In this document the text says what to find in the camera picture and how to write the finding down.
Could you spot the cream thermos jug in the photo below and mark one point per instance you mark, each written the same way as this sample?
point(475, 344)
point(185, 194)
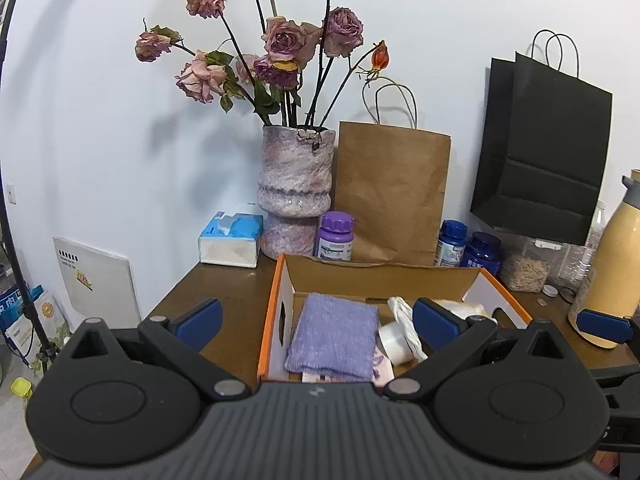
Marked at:
point(610, 270)

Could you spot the brown paper bag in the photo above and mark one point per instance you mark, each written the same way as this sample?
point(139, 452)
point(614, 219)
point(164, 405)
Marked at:
point(390, 195)

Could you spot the white bottle cap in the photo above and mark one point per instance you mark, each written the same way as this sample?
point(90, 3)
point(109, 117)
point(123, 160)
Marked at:
point(550, 290)

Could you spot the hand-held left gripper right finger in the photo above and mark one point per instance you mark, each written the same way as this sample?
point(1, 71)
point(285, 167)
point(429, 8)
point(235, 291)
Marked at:
point(435, 325)

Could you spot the white flat board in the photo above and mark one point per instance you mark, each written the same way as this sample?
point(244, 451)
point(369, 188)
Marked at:
point(95, 285)

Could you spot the blue white printed bag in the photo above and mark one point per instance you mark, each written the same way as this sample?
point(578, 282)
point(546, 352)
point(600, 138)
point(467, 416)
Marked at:
point(45, 310)

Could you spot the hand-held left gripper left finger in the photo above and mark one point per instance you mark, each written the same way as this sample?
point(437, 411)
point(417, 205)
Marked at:
point(200, 322)

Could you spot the clear container of seeds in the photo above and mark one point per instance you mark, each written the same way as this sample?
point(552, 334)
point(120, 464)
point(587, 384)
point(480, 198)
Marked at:
point(525, 272)

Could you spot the black light stand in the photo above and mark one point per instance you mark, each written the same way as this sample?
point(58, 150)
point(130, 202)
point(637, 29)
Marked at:
point(22, 285)

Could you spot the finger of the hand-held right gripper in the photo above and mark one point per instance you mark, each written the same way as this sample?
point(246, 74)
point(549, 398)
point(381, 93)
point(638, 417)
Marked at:
point(600, 325)

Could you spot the dried pink roses bouquet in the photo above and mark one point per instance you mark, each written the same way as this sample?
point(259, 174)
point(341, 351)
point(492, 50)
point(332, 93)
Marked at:
point(285, 42)

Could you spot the mottled pink ceramic vase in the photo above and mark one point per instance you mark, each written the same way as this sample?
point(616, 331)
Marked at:
point(295, 185)

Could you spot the clear plastic bottle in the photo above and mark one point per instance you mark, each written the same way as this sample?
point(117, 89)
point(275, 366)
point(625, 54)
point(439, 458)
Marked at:
point(575, 260)

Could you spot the purple knitted cloth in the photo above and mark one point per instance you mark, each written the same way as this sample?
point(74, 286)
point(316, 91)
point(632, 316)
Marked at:
point(330, 335)

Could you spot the tall blue supplement bottle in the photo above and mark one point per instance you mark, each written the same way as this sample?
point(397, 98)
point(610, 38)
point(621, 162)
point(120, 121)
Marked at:
point(447, 250)

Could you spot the blue tissue pack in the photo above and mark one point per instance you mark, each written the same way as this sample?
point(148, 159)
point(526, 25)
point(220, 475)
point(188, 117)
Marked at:
point(230, 245)

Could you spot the white wall socket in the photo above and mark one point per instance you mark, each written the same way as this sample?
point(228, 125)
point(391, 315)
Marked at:
point(12, 195)

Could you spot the wide blue supplement jar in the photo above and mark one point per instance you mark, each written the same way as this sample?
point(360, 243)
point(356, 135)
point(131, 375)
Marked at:
point(480, 257)

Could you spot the pink printed card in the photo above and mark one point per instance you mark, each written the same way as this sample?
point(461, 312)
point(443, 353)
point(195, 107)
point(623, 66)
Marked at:
point(382, 367)

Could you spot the iridescent plastic bag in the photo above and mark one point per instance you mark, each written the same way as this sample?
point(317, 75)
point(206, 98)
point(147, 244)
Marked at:
point(405, 315)

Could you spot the black paper bag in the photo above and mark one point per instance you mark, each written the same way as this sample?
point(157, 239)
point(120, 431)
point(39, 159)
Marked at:
point(545, 150)

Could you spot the purple supplement bottle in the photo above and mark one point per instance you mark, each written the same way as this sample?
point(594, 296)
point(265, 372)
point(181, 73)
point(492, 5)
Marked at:
point(334, 245)

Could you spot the white crumpled paper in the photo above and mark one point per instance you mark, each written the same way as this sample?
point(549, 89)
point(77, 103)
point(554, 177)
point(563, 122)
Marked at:
point(470, 307)

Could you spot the orange cardboard box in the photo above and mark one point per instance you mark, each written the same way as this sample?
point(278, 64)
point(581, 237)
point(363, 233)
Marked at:
point(380, 275)

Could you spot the white cup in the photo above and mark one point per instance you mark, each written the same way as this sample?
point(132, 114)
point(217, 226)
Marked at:
point(395, 347)

